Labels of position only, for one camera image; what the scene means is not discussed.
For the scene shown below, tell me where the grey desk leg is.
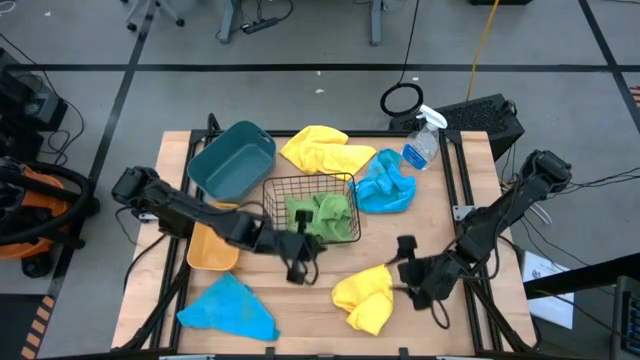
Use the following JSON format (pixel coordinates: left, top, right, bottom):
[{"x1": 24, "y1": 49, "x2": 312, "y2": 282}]
[
  {"x1": 368, "y1": 0, "x2": 386, "y2": 48},
  {"x1": 216, "y1": 0, "x2": 241, "y2": 45}
]

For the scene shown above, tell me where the teal plastic basket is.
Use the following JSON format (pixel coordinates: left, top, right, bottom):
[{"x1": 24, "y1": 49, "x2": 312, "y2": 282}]
[{"x1": 186, "y1": 120, "x2": 277, "y2": 204}]

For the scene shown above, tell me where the black wire basket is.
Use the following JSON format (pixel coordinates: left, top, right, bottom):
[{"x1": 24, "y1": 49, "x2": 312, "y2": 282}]
[{"x1": 261, "y1": 172, "x2": 362, "y2": 246}]

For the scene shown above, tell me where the black cable bundle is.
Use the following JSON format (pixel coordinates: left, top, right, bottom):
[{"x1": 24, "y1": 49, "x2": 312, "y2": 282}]
[{"x1": 564, "y1": 167, "x2": 640, "y2": 196}]

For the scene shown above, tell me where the black metal table frame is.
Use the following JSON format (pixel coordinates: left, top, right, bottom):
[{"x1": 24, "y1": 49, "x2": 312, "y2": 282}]
[{"x1": 119, "y1": 113, "x2": 544, "y2": 354}]

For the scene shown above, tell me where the black floor cable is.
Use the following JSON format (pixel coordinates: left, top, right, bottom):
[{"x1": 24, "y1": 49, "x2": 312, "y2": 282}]
[{"x1": 0, "y1": 32, "x2": 86, "y2": 166}]

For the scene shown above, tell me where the blue microfiber towel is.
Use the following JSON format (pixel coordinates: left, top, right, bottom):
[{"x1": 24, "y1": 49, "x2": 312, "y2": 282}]
[
  {"x1": 176, "y1": 272, "x2": 281, "y2": 343},
  {"x1": 348, "y1": 148, "x2": 418, "y2": 215}
]

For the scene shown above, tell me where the yellow microfiber towel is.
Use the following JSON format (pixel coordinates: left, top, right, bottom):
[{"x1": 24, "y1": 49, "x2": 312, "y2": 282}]
[
  {"x1": 330, "y1": 263, "x2": 395, "y2": 337},
  {"x1": 278, "y1": 124, "x2": 378, "y2": 181}
]

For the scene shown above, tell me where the black coiled cable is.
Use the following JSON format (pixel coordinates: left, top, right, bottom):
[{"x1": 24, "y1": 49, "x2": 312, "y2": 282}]
[{"x1": 378, "y1": 0, "x2": 425, "y2": 120}]

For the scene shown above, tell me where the yellow plastic basket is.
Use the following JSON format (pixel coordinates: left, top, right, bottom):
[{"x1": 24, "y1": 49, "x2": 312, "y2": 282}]
[{"x1": 186, "y1": 201, "x2": 241, "y2": 272}]

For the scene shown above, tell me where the black computer case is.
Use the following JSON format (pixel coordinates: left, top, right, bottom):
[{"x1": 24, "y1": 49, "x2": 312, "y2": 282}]
[{"x1": 388, "y1": 93, "x2": 526, "y2": 162}]

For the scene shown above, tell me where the black equipment box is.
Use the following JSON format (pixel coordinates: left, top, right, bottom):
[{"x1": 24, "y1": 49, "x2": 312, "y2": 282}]
[{"x1": 0, "y1": 47, "x2": 69, "y2": 161}]

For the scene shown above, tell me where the white cable loop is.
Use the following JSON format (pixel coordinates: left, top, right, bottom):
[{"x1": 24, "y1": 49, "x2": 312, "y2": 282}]
[{"x1": 528, "y1": 203, "x2": 554, "y2": 226}]

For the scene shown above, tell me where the grey office chair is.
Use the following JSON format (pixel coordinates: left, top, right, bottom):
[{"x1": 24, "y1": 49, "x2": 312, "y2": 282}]
[{"x1": 121, "y1": 0, "x2": 186, "y2": 32}]

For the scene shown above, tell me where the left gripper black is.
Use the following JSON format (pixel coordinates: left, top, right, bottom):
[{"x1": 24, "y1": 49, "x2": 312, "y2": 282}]
[{"x1": 252, "y1": 209, "x2": 325, "y2": 287}]

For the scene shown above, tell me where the clear spray bottle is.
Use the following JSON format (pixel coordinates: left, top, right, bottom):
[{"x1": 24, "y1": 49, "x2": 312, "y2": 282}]
[{"x1": 401, "y1": 104, "x2": 449, "y2": 172}]

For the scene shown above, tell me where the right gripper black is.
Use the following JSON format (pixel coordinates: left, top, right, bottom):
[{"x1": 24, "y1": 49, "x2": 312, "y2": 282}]
[{"x1": 386, "y1": 234, "x2": 464, "y2": 311}]

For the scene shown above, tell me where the black beam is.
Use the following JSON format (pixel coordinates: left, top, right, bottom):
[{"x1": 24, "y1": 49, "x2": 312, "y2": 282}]
[{"x1": 522, "y1": 252, "x2": 640, "y2": 301}]

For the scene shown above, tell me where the black power strip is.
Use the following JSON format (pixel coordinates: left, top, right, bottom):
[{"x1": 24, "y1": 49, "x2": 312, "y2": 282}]
[{"x1": 241, "y1": 17, "x2": 280, "y2": 35}]

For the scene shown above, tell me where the black hazard striped mat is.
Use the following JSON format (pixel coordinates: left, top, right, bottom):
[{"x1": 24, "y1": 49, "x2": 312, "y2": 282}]
[{"x1": 0, "y1": 293, "x2": 57, "y2": 360}]

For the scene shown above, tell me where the orange shop vacuum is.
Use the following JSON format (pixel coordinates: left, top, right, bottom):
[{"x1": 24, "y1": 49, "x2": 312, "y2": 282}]
[{"x1": 0, "y1": 157, "x2": 101, "y2": 279}]

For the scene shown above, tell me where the white paper sheet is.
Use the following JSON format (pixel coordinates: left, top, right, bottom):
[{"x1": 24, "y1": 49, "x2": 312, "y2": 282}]
[{"x1": 521, "y1": 249, "x2": 576, "y2": 331}]

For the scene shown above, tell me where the yellow floor cable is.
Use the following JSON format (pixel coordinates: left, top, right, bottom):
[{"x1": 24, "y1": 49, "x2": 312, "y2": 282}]
[{"x1": 465, "y1": 0, "x2": 501, "y2": 103}]

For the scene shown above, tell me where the black vacuum hose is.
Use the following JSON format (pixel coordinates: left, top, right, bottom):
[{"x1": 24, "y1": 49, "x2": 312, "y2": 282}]
[{"x1": 0, "y1": 158, "x2": 96, "y2": 246}]

